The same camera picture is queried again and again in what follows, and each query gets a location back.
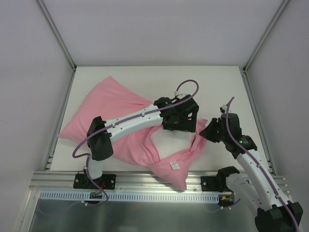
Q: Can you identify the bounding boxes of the white pillow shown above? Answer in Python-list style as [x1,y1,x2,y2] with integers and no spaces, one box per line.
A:
[151,129,196,160]

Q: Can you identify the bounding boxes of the pink pillowcase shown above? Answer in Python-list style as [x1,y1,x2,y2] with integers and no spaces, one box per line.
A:
[57,76,208,191]

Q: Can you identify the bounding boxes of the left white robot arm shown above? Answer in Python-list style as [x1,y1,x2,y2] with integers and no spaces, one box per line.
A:
[84,94,199,189]

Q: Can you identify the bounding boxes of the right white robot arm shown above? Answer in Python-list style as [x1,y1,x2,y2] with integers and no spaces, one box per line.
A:
[199,113,303,232]

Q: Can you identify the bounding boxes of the white care label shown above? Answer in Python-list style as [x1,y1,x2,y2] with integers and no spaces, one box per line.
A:
[170,161,180,171]

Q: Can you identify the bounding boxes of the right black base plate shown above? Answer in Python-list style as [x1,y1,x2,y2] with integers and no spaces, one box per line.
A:
[200,176,229,192]

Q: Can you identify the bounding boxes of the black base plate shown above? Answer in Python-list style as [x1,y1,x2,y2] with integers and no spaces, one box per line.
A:
[200,176,229,192]
[73,173,116,190]

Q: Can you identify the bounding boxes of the aluminium mounting rail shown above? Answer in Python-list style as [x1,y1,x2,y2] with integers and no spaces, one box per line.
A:
[29,171,217,193]

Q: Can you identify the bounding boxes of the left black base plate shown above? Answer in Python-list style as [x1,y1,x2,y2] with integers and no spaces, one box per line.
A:
[73,173,116,190]

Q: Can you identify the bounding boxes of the white slotted cable duct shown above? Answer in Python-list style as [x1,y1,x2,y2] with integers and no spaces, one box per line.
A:
[40,190,219,203]

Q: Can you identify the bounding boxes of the right aluminium frame post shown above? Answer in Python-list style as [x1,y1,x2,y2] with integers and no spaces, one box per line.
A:
[242,0,291,73]

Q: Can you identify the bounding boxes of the aluminium frame post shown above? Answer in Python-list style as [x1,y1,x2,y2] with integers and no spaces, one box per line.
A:
[35,0,77,71]
[242,0,291,73]

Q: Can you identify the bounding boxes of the left aluminium frame post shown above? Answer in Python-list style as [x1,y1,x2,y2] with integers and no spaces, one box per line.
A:
[35,0,77,71]

